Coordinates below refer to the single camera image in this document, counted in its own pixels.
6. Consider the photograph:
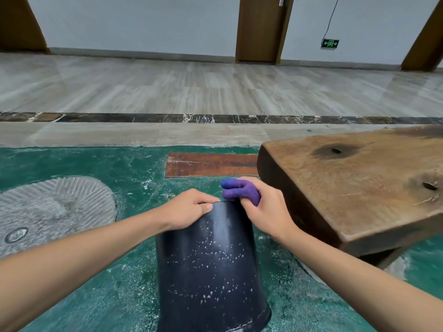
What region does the grey round ribbed disc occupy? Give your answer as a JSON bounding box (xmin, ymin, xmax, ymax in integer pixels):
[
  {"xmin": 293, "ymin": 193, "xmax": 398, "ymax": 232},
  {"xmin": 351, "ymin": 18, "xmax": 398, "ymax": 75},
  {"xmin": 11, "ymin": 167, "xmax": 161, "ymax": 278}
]
[{"xmin": 0, "ymin": 176, "xmax": 118, "ymax": 260}]

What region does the thick brown wooden bench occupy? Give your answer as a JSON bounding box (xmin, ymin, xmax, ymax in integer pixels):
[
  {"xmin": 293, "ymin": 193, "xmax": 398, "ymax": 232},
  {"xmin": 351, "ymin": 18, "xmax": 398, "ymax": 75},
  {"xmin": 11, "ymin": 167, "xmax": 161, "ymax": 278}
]
[{"xmin": 257, "ymin": 125, "xmax": 443, "ymax": 270}]

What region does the person's right forearm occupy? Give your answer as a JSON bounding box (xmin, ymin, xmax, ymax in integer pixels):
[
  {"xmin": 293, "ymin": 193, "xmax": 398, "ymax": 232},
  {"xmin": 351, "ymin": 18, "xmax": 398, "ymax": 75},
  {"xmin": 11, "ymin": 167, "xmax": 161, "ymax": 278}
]
[{"xmin": 277, "ymin": 221, "xmax": 443, "ymax": 332}]

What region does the person's right hand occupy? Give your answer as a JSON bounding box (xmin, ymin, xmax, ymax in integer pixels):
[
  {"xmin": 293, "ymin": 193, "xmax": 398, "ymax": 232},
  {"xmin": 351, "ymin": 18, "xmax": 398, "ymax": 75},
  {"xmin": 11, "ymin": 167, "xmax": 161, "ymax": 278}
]
[{"xmin": 237, "ymin": 176, "xmax": 295, "ymax": 241}]

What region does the black speckled bucket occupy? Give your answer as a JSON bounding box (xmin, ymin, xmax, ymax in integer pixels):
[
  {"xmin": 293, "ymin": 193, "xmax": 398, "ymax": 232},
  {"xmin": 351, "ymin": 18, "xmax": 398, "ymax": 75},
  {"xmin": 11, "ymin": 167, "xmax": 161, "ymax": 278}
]
[{"xmin": 155, "ymin": 200, "xmax": 272, "ymax": 332}]

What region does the person's left forearm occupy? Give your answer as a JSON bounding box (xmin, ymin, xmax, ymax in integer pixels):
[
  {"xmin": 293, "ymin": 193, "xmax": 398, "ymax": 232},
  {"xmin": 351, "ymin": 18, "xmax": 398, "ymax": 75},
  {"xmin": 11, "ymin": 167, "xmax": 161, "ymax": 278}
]
[{"xmin": 0, "ymin": 208, "xmax": 170, "ymax": 332}]

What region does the brown wooden door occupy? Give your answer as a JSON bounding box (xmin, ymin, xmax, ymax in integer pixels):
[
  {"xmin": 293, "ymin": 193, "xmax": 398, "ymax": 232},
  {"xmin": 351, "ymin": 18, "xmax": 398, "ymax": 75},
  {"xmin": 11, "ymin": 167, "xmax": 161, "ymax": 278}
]
[
  {"xmin": 401, "ymin": 0, "xmax": 443, "ymax": 72},
  {"xmin": 0, "ymin": 0, "xmax": 50, "ymax": 53},
  {"xmin": 235, "ymin": 0, "xmax": 295, "ymax": 65}
]

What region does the round metal cap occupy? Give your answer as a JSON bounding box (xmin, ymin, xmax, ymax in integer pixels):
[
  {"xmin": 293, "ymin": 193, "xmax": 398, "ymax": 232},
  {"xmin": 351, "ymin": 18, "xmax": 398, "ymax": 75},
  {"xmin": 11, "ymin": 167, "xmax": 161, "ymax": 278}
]
[{"xmin": 4, "ymin": 227, "xmax": 29, "ymax": 244}]

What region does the reddish wooden plank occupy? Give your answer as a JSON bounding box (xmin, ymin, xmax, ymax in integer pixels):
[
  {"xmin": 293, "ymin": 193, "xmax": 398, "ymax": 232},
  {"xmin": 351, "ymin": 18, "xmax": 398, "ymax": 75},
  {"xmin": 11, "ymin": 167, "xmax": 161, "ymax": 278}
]
[{"xmin": 165, "ymin": 153, "xmax": 259, "ymax": 178}]

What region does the black cable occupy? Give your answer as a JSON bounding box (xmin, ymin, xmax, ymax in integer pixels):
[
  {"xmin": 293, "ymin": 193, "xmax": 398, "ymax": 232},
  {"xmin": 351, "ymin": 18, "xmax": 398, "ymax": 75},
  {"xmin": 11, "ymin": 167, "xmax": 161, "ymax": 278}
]
[{"xmin": 323, "ymin": 0, "xmax": 341, "ymax": 40}]

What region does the green floor mat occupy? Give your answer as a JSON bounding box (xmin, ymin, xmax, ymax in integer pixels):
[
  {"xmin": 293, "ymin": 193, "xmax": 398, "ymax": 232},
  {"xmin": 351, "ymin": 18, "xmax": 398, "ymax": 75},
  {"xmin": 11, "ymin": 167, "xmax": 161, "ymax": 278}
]
[{"xmin": 0, "ymin": 146, "xmax": 443, "ymax": 332}]

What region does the person's left hand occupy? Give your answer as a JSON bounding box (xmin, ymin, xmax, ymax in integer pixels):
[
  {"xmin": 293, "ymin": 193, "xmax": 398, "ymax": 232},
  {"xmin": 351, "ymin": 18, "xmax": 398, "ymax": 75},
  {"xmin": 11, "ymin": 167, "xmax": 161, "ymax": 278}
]
[{"xmin": 160, "ymin": 189, "xmax": 221, "ymax": 233}]

